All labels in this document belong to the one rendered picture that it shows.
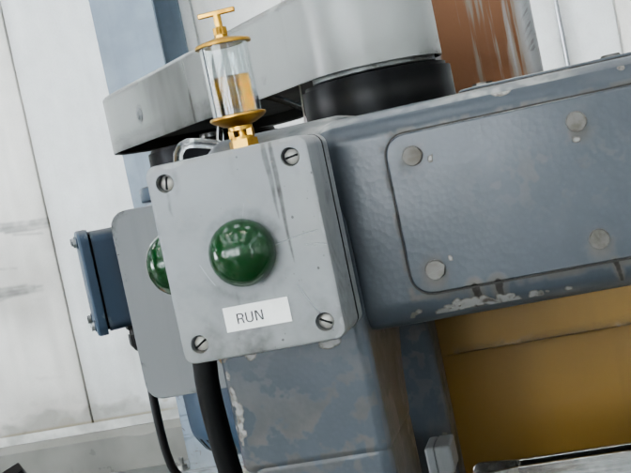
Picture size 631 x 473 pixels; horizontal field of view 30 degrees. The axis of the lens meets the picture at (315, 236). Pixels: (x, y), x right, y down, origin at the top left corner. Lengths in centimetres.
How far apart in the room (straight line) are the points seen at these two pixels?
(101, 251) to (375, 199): 50
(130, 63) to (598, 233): 513
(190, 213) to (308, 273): 6
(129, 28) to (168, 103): 473
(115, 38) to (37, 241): 127
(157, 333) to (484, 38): 38
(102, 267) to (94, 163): 516
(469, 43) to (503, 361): 32
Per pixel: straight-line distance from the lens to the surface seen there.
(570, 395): 86
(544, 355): 85
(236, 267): 50
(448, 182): 55
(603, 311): 80
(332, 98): 67
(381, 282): 56
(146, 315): 100
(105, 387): 631
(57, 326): 635
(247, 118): 59
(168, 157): 103
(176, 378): 100
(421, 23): 68
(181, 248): 52
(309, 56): 69
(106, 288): 102
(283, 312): 51
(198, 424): 106
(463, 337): 80
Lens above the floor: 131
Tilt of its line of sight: 3 degrees down
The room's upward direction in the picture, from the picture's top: 12 degrees counter-clockwise
